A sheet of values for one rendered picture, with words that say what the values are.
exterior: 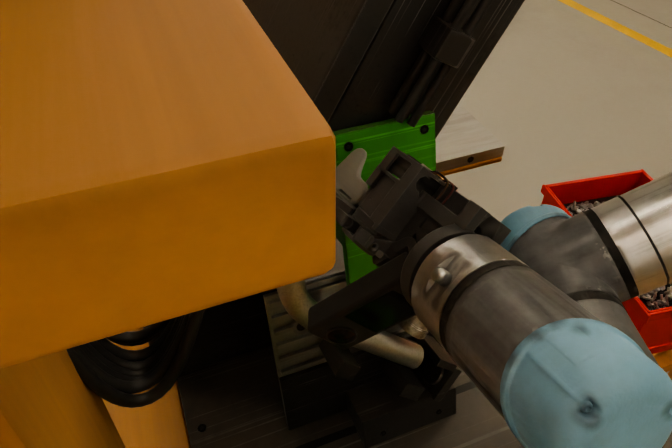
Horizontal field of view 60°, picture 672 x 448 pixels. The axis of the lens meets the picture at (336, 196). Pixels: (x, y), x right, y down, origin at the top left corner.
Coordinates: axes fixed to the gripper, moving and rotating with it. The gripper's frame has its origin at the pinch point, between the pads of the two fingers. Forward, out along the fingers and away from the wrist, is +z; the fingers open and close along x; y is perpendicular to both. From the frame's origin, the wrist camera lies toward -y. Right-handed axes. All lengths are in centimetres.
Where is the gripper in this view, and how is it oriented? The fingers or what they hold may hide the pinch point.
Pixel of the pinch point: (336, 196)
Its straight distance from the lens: 57.9
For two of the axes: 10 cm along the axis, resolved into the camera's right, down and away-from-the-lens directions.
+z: -3.5, -3.7, 8.6
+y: 6.0, -8.0, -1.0
